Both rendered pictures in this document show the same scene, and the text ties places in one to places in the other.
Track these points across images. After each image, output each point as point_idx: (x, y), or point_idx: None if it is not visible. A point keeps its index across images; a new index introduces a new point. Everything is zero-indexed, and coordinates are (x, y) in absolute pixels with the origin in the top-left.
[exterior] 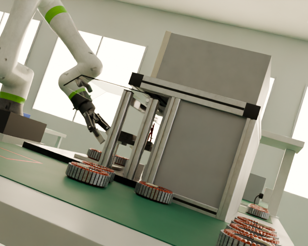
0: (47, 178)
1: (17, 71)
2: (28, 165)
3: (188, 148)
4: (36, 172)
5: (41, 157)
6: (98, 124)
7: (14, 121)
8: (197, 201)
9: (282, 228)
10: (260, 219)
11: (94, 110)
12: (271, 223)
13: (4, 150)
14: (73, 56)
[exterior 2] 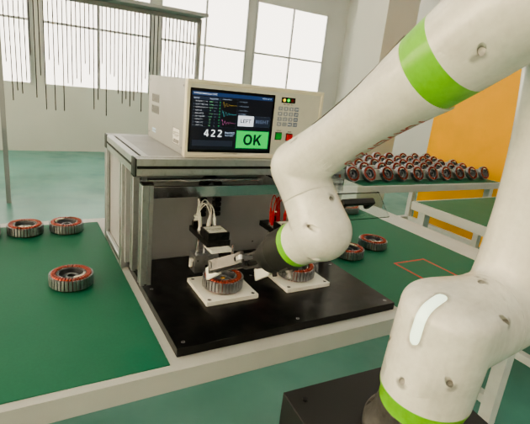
0: (404, 243)
1: None
2: (410, 255)
3: None
4: (408, 247)
5: (383, 279)
6: (241, 267)
7: None
8: None
9: (104, 218)
10: (100, 226)
11: (256, 249)
12: (103, 222)
13: (422, 276)
14: (343, 167)
